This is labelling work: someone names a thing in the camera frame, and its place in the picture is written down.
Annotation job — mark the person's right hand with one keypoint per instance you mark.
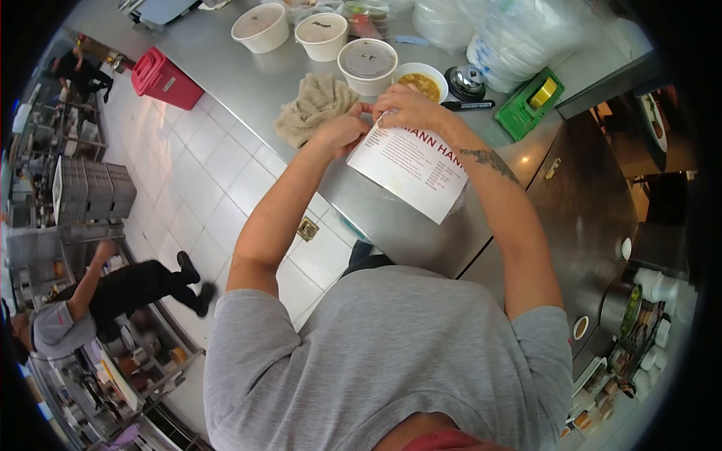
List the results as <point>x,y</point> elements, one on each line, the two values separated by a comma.
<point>414,108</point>

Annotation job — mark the person's left hand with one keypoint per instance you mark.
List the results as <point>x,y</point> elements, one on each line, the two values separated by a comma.
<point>337,135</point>

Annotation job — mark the person's left thumb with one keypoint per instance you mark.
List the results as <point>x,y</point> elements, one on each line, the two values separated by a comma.
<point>361,128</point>

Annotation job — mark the person's left index finger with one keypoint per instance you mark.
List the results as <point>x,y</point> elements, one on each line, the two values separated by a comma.
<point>361,107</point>

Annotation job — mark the person's right fingers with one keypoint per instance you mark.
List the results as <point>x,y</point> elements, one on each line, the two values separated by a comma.
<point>389,107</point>

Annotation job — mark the white printed sheet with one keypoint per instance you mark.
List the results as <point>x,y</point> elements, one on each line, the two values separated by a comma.
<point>412,169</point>

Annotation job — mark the white bowl of yellow soup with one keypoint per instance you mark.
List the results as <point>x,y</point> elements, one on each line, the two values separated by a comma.
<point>420,84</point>

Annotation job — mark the white lidded bowl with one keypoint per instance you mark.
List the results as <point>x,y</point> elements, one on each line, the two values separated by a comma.
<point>260,28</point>
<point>366,65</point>
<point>321,36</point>

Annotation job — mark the beige crumpled cloth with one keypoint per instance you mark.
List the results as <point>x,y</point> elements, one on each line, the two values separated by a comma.
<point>313,107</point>

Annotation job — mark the blue paper label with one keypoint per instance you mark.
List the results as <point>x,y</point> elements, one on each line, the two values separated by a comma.
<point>412,40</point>

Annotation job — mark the black marker pen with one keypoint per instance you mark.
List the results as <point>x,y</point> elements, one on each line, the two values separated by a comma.
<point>468,105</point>

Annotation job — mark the chrome service bell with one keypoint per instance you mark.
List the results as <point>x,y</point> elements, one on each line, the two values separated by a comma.
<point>465,83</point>

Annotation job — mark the clear bag of food boxes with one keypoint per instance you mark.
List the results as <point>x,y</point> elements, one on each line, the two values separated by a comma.
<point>366,17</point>

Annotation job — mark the brass floor drain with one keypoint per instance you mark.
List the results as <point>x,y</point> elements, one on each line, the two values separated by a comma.
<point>308,229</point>

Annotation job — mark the person's legs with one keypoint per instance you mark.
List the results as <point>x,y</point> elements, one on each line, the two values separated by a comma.
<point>366,260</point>

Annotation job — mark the green tape dispenser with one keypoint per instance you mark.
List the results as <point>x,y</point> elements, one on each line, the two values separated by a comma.
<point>522,110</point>

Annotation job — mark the bagged stack of white lids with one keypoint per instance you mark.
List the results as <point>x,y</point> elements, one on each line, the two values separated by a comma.
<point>513,45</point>

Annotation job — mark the red plastic bin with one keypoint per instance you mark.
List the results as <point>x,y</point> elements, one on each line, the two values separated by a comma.
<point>163,79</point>

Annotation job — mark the grey-blue tray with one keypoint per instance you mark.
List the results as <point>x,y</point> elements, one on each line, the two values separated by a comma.
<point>161,11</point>

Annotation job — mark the person's body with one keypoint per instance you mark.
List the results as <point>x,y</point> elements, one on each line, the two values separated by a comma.
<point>395,361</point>

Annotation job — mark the stack of grey crates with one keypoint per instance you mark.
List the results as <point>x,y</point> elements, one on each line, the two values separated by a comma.
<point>93,189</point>

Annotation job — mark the small sauce cup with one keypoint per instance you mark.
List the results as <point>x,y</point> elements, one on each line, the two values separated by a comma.
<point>581,327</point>

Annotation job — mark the steel pot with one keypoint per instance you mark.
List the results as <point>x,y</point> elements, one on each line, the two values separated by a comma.
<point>617,307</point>

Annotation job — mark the metal kitchen rack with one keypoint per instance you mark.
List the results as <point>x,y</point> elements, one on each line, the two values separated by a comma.
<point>56,146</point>

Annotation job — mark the kitchen shelf with utensils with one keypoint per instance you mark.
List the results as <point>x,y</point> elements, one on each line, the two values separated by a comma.
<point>113,389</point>

